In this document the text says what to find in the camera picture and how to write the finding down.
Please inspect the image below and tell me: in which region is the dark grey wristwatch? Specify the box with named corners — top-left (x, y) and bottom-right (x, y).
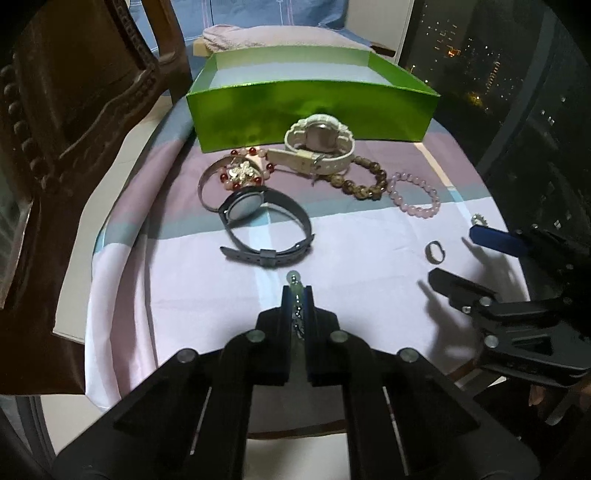
top-left (217, 186), bottom-right (315, 269)

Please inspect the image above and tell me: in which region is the right human hand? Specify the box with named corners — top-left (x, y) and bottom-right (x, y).
top-left (528, 378), bottom-right (590, 415)

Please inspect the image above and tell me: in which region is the pink cushion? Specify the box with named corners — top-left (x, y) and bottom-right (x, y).
top-left (193, 25), bottom-right (370, 57)

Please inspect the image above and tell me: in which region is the red and pink bead bracelet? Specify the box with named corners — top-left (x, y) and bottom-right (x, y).
top-left (216, 146), bottom-right (277, 192)

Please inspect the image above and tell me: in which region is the pink crystal bead bracelet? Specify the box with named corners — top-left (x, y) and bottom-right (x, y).
top-left (386, 172), bottom-right (442, 220)

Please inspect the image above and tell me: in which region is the green cardboard box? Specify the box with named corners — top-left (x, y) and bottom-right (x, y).
top-left (186, 46), bottom-right (440, 153)

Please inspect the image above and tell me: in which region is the brown wooden bead bracelet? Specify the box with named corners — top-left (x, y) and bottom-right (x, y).
top-left (328, 156), bottom-right (390, 202)

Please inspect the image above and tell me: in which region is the carved brown wooden chair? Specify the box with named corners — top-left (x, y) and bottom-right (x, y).
top-left (1, 1), bottom-right (192, 396)

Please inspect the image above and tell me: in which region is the white flower brooch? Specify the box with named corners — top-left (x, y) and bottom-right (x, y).
top-left (226, 160), bottom-right (259, 184)

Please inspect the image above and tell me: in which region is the dark window frame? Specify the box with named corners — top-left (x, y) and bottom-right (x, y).
top-left (401, 1), bottom-right (590, 244)

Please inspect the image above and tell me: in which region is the white plastic wristwatch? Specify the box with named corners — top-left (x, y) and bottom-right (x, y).
top-left (266, 114), bottom-right (356, 177)

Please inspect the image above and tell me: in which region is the blue plaid cloth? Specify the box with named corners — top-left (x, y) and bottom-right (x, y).
top-left (128, 0), bottom-right (349, 52)

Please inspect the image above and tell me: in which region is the silver metal bangle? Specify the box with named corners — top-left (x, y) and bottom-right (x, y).
top-left (197, 155), bottom-right (245, 213)

